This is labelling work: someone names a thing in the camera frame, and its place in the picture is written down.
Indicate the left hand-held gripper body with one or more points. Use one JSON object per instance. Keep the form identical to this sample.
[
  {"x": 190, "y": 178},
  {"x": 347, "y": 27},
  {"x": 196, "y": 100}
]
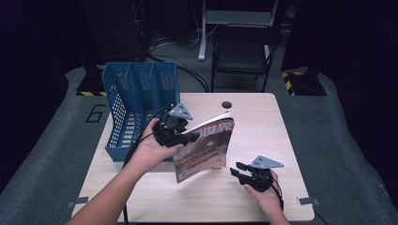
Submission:
[{"x": 169, "y": 131}]

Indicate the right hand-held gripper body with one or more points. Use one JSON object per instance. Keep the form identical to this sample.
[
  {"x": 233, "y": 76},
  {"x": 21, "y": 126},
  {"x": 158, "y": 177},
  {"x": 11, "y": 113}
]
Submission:
[{"x": 259, "y": 178}]

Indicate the red cover magazine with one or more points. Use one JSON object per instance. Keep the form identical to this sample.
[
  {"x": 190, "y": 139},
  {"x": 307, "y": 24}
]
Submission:
[{"x": 203, "y": 153}]

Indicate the blue plastic file rack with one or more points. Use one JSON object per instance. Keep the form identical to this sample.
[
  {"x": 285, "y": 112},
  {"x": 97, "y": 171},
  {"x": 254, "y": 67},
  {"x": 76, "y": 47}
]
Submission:
[{"x": 137, "y": 93}]

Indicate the person's right hand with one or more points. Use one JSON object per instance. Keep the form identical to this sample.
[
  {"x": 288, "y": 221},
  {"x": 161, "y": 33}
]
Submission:
[{"x": 267, "y": 200}]

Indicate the person's left hand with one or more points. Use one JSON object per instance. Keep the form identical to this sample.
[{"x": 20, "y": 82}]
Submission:
[{"x": 150, "y": 153}]

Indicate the black striped stand base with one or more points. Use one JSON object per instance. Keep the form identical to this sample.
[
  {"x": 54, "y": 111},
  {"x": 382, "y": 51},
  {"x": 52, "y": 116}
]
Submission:
[
  {"x": 305, "y": 84},
  {"x": 92, "y": 86}
]

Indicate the black folding chair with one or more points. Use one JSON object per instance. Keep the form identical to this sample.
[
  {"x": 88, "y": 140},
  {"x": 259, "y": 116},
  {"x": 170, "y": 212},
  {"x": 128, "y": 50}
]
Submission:
[{"x": 241, "y": 56}]

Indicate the dark equipment rack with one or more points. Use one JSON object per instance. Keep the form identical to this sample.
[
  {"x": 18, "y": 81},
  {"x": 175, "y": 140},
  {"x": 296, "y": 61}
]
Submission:
[{"x": 115, "y": 31}]

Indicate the grey table bracket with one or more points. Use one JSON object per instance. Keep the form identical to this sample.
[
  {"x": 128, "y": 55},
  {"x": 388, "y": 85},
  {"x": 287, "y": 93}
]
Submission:
[
  {"x": 76, "y": 201},
  {"x": 308, "y": 201}
]

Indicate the white metal stand frame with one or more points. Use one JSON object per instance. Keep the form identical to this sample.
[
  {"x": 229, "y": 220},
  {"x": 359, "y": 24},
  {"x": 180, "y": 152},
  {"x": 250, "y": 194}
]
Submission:
[{"x": 234, "y": 17}]

